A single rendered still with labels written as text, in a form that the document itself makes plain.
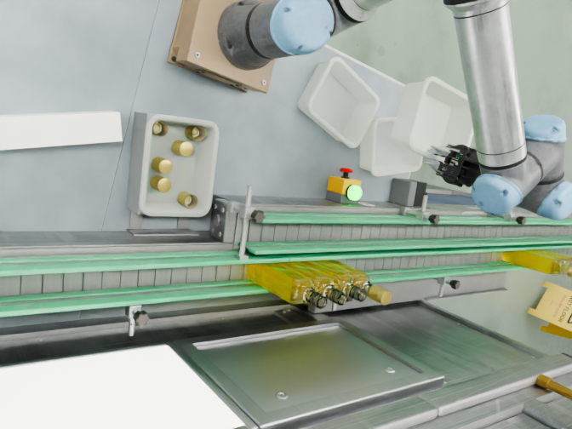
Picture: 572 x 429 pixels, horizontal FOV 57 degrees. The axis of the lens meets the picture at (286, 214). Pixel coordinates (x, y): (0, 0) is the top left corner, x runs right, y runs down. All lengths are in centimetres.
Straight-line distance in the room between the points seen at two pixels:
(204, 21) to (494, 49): 63
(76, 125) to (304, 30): 49
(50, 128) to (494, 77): 81
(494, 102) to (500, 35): 10
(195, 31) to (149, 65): 14
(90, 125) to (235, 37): 35
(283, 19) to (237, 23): 15
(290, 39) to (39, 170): 58
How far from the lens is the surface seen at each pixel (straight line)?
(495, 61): 84
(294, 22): 106
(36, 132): 113
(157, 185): 121
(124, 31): 124
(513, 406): 123
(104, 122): 116
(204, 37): 120
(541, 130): 101
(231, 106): 135
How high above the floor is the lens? 192
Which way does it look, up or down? 52 degrees down
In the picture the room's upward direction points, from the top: 110 degrees clockwise
